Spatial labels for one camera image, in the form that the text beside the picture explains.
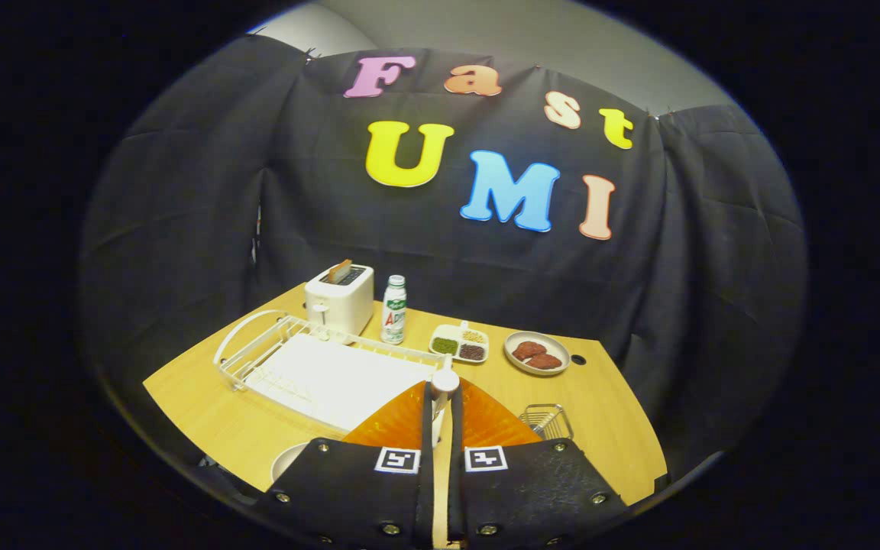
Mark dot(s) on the black backdrop cloth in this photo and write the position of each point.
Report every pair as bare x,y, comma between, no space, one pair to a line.
180,229

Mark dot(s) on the brown bread slice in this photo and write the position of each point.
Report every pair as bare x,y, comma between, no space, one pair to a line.
339,271

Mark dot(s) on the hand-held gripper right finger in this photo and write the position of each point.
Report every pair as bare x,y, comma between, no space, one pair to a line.
457,473

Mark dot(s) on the white bottle green label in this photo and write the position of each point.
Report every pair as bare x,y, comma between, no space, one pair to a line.
393,313

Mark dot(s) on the white divided spice dish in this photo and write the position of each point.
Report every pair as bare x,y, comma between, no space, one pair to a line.
459,340

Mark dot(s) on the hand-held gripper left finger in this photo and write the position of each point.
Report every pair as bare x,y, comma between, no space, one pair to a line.
425,473

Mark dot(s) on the white toaster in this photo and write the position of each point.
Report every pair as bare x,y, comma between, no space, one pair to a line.
341,305

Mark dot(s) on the beige round plate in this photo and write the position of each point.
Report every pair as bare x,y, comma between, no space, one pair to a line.
287,462

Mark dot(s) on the beige plate with meat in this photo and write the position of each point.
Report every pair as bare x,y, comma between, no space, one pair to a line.
558,345

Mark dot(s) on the red meat piece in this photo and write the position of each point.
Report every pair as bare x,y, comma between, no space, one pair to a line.
545,361
528,350

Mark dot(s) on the white drip tray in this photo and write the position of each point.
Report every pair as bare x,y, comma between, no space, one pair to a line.
333,378

